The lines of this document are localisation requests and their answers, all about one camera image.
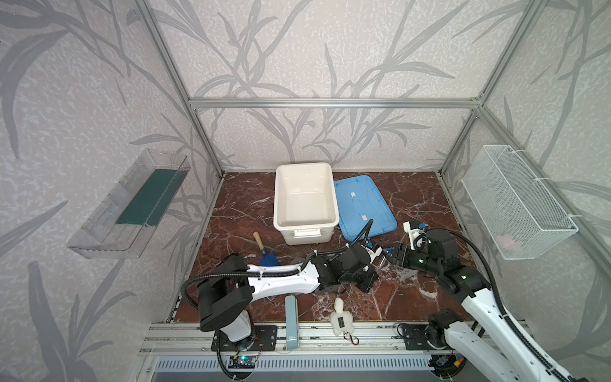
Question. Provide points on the blue plastic bin lid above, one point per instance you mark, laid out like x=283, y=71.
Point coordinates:
x=359, y=200

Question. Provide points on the blue garden trowel wooden handle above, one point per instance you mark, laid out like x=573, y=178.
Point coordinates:
x=268, y=258

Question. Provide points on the white plastic squeeze bottle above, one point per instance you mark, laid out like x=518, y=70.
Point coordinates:
x=341, y=320

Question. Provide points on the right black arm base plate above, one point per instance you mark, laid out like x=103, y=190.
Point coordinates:
x=414, y=336

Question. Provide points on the white wire mesh basket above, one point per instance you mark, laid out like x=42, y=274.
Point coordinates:
x=511, y=199

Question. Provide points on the light blue standing block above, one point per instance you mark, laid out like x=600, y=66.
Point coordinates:
x=292, y=324

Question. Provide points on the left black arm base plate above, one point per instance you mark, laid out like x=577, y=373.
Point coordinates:
x=263, y=338

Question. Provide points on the pink object in basket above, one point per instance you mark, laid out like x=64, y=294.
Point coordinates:
x=506, y=242

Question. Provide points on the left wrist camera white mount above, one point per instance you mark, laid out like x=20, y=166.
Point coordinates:
x=373, y=249

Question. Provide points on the aluminium front rail frame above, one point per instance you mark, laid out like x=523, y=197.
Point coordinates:
x=314, y=338

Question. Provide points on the white plastic storage bin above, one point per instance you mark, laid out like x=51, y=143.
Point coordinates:
x=305, y=203

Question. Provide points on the green circuit board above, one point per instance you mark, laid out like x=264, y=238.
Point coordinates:
x=242, y=362

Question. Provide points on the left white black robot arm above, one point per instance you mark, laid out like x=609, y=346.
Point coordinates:
x=222, y=297

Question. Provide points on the clear test tube rack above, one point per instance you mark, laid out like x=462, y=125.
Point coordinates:
x=396, y=274

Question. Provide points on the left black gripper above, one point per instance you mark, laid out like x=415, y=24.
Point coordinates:
x=367, y=275

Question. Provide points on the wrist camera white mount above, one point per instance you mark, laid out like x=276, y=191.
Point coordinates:
x=373, y=249
x=417, y=236

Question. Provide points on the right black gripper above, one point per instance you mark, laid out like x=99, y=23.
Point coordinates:
x=401, y=255

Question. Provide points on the clear acrylic wall shelf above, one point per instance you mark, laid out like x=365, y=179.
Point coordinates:
x=125, y=221

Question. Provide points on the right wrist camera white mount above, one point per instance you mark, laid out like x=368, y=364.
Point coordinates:
x=417, y=236

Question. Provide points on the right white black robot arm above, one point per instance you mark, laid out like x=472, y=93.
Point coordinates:
x=511, y=354

